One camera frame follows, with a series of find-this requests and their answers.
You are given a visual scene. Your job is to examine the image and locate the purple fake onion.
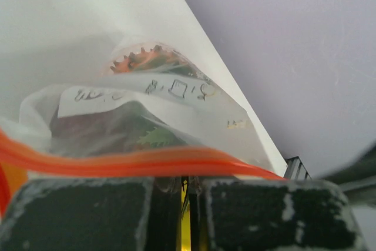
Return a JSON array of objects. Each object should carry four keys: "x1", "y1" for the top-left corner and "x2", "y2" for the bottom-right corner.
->
[{"x1": 49, "y1": 102, "x2": 148, "y2": 159}]

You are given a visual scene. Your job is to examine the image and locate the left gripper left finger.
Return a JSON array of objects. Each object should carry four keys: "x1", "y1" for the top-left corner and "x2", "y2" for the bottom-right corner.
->
[{"x1": 1, "y1": 177, "x2": 181, "y2": 250}]

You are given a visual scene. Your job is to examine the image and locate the fake pineapple green crown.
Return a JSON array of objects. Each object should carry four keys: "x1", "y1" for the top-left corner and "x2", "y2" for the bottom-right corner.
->
[{"x1": 110, "y1": 44, "x2": 206, "y2": 152}]

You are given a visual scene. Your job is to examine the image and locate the clear zip top bag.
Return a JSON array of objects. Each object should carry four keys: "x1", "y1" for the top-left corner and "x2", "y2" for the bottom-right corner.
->
[{"x1": 1, "y1": 42, "x2": 287, "y2": 212}]

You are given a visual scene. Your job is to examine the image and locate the yellow fake banana bunch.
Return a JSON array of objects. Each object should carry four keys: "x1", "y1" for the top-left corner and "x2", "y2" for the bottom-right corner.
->
[{"x1": 181, "y1": 202, "x2": 191, "y2": 251}]

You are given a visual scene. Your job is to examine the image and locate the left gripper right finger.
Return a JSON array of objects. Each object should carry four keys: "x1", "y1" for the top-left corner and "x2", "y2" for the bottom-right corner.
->
[{"x1": 190, "y1": 177, "x2": 367, "y2": 250}]

